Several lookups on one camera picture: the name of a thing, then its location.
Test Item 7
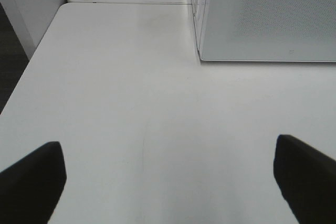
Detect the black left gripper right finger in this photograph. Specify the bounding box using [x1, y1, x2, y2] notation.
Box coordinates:
[273, 135, 335, 223]

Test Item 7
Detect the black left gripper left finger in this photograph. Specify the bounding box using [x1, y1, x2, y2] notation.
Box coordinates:
[1, 142, 67, 223]

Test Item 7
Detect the white microwave door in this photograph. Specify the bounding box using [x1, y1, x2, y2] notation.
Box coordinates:
[200, 0, 335, 62]

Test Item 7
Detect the white microwave oven body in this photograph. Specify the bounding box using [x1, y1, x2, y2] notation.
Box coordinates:
[191, 0, 207, 56]

